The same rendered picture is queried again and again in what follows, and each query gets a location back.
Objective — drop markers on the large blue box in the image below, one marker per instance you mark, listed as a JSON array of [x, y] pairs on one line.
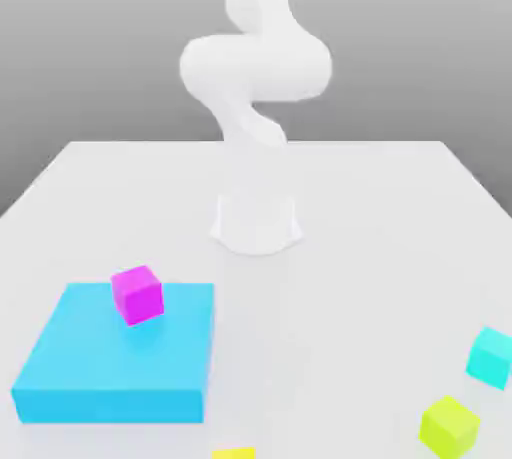
[[120, 363]]

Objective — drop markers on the small magenta cube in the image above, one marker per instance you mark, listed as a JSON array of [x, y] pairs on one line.
[[138, 297]]

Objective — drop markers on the small yellow cube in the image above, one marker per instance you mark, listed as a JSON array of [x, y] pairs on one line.
[[234, 454]]

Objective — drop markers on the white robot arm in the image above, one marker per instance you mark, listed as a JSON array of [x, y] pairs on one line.
[[256, 67]]

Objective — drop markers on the small cyan cube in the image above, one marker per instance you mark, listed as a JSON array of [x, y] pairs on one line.
[[490, 359]]

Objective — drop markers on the small lime cube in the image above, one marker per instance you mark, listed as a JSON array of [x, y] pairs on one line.
[[450, 427]]

